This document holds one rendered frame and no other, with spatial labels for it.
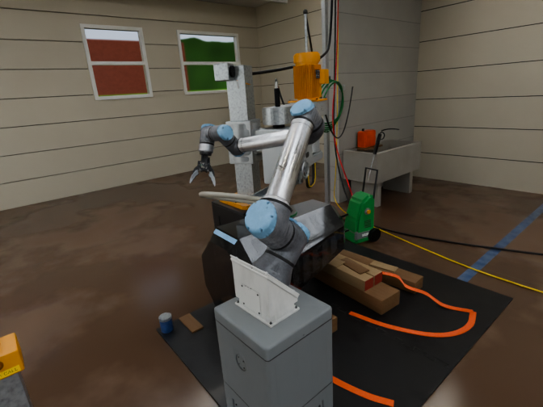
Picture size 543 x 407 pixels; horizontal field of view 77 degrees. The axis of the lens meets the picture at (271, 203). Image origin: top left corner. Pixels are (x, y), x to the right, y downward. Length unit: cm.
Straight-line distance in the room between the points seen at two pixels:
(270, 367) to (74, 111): 733
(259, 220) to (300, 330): 50
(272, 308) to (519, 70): 591
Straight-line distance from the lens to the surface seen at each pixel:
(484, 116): 694
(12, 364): 144
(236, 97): 337
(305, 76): 315
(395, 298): 315
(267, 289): 145
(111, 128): 841
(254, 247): 248
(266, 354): 147
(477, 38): 702
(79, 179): 834
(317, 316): 161
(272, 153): 259
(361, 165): 541
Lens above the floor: 179
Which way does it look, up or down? 18 degrees down
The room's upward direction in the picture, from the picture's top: 4 degrees counter-clockwise
